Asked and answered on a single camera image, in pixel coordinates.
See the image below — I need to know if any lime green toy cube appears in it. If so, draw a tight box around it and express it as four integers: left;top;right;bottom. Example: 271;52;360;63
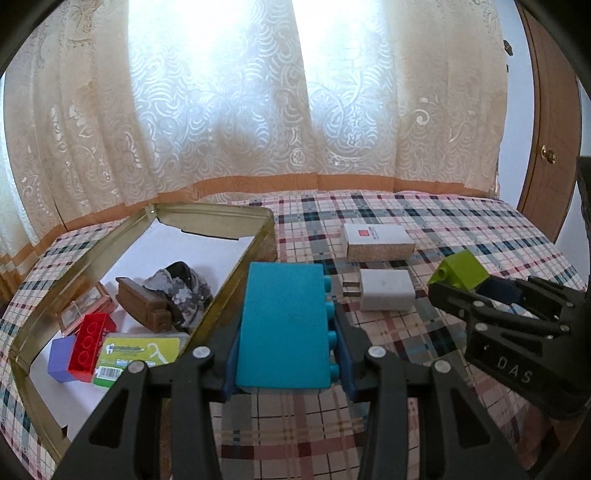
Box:
428;250;490;291

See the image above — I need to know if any green floss pick box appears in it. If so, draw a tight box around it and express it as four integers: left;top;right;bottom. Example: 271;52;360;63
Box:
92;333;189;388

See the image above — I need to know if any white power adapter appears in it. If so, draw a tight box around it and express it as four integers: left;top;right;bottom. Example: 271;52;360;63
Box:
342;269;416;312

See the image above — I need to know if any purple block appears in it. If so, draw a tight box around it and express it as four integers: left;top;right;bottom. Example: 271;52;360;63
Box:
47;335;76;383

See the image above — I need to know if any red toy brick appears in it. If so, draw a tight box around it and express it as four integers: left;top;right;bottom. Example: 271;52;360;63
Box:
67;313;116;383

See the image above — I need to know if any brown wooden block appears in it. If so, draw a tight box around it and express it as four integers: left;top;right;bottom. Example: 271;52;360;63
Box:
115;277;172;333

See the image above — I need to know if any white and cork box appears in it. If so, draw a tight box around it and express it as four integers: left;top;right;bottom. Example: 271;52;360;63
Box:
341;223;416;263

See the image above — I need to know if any pink framed card box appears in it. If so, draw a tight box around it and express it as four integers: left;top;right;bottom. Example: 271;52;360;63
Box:
57;283;116;337

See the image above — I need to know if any teal toy brick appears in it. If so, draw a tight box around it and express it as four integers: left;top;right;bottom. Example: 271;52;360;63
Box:
236;262;339;391

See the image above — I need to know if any right hand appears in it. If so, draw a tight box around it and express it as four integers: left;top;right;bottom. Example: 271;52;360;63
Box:
516;405;579;477

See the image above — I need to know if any white paper tray liner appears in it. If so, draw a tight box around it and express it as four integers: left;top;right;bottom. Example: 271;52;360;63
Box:
29;220;252;441

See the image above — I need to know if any brown wooden door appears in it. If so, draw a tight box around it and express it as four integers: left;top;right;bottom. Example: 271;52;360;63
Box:
517;5;582;241

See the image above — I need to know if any plaid checkered tablecloth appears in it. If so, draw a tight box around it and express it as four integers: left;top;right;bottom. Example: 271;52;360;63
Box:
0;191;583;480

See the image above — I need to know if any brass door knob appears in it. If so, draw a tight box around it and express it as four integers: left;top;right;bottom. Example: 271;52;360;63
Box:
540;145;557;165

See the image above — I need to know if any gold metal tin tray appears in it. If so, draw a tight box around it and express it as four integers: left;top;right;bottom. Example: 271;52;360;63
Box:
8;202;279;462

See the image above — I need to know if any cream lace curtain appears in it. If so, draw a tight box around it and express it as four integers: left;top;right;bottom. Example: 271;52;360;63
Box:
1;1;507;298

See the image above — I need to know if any wall hook ornament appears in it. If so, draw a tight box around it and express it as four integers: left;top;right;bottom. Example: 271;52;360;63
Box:
503;39;514;72

